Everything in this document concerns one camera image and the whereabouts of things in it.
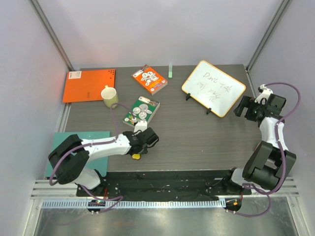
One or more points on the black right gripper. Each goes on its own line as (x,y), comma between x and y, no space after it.
(245,108)

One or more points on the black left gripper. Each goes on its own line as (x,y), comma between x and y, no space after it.
(144,151)

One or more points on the yellow bone-shaped eraser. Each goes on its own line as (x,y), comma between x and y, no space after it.
(136,156)

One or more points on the yellow framed whiteboard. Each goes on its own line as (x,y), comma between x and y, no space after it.
(213,88)

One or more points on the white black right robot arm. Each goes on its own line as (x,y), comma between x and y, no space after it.
(271,161)

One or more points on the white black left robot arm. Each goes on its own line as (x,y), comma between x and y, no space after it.
(69,160)

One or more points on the green paperback book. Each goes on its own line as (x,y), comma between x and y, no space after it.
(143,109)

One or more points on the teal board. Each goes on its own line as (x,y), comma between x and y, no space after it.
(99,164)

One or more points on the cream paper cup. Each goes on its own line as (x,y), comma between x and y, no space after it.
(109,96)

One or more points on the orange paperback book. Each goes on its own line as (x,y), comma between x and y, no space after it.
(149,79)

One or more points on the green marker pen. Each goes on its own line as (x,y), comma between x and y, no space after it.
(170,71)

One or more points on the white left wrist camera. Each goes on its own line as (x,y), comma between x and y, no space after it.
(141,125)

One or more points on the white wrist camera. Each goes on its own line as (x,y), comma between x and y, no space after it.
(141,125)
(264,93)

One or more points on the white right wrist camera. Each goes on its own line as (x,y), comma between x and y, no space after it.
(264,93)

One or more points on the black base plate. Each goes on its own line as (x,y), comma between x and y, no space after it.
(166,186)

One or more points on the wire whiteboard stand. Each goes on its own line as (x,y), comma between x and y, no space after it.
(188,96)

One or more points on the slotted cable duct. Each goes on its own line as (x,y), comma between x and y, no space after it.
(90,203)

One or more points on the aluminium frame rail right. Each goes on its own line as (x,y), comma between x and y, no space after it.
(281,10)

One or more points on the aluminium frame rail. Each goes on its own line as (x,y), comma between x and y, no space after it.
(281,10)
(51,33)

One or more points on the aluminium frame rail left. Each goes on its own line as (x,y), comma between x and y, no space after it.
(51,33)

